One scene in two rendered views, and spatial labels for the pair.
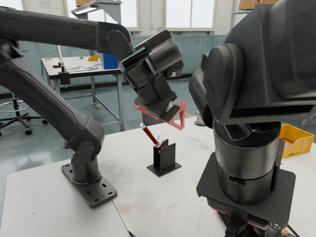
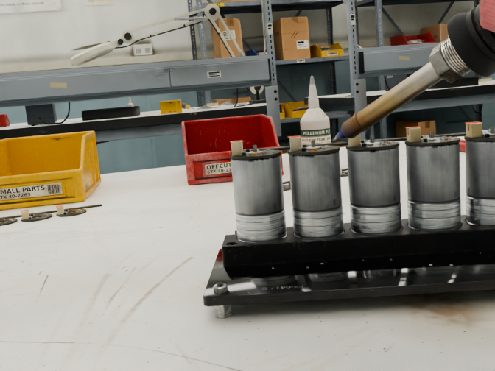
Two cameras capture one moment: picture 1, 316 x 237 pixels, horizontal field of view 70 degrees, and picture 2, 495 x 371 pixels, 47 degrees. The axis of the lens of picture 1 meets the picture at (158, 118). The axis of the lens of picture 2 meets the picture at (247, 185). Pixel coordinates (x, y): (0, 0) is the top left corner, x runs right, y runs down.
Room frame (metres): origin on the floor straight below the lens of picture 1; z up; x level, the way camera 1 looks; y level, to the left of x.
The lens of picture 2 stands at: (0.30, 0.08, 0.84)
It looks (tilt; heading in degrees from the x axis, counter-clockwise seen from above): 10 degrees down; 286
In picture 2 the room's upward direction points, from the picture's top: 5 degrees counter-clockwise
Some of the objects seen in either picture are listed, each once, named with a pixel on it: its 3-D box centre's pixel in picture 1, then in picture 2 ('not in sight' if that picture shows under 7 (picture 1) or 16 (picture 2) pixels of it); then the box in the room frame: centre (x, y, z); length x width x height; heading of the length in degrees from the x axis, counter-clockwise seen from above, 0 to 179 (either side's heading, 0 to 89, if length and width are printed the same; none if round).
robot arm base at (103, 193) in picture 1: (85, 168); not in sight; (0.48, 0.18, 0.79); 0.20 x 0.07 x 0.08; 40
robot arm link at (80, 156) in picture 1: (86, 144); not in sight; (0.48, 0.17, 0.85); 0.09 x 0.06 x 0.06; 5
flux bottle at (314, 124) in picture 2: not in sight; (314, 119); (0.40, -0.57, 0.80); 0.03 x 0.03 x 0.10
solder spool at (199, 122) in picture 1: (201, 117); not in sight; (0.87, -0.18, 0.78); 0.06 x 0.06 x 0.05
